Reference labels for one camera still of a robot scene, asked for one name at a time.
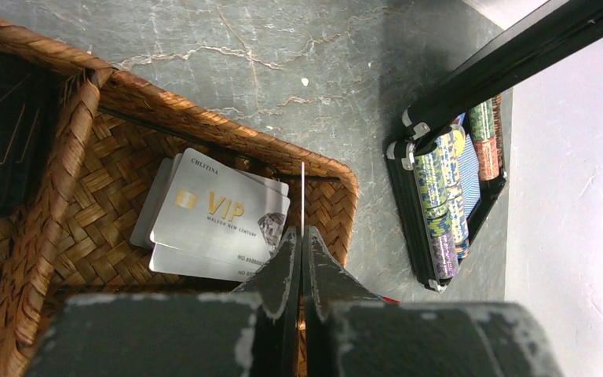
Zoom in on green poker chip row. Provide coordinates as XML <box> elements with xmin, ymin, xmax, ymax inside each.
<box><xmin>413</xmin><ymin>143</ymin><xmax>461</xmax><ymax>282</ymax></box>

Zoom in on brown poker chip row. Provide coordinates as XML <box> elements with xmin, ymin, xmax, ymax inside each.
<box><xmin>492</xmin><ymin>93</ymin><xmax>505</xmax><ymax>176</ymax></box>

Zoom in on silver VIP credit card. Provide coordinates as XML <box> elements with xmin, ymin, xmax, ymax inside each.
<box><xmin>300</xmin><ymin>160</ymin><xmax>305</xmax><ymax>240</ymax></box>

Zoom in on black cards in basket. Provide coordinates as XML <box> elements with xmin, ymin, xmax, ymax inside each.
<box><xmin>0</xmin><ymin>52</ymin><xmax>52</xmax><ymax>217</ymax></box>

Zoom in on blue playing card deck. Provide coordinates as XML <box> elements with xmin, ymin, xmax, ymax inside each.
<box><xmin>458</xmin><ymin>134</ymin><xmax>481</xmax><ymax>218</ymax></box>

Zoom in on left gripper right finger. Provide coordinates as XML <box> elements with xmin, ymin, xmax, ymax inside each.
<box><xmin>301</xmin><ymin>226</ymin><xmax>561</xmax><ymax>376</ymax></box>

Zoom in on green pink chip row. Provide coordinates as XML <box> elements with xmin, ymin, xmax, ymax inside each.
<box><xmin>468</xmin><ymin>99</ymin><xmax>499</xmax><ymax>181</ymax></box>

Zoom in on silver VIP cards stack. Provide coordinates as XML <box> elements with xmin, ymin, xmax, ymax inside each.
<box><xmin>130</xmin><ymin>148</ymin><xmax>291</xmax><ymax>282</ymax></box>

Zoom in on red toy brick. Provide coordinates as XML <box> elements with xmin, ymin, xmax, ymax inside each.
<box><xmin>376</xmin><ymin>295</ymin><xmax>400</xmax><ymax>305</ymax></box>

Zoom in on black poker chip case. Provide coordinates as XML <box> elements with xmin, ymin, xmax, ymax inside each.
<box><xmin>386</xmin><ymin>1</ymin><xmax>603</xmax><ymax>292</ymax></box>

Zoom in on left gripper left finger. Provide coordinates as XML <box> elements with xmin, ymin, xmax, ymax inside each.
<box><xmin>25</xmin><ymin>227</ymin><xmax>302</xmax><ymax>376</ymax></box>

